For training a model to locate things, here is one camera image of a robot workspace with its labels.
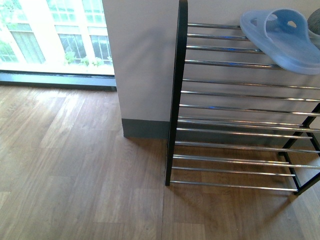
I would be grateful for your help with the dark window frame left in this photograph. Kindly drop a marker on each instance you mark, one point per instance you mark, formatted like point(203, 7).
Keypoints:
point(73, 81)

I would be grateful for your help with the black metal shoe rack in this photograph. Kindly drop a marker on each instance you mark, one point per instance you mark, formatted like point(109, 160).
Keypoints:
point(237, 119)

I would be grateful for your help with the white slide sandal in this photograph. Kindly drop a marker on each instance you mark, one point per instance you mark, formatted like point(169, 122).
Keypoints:
point(283, 35)

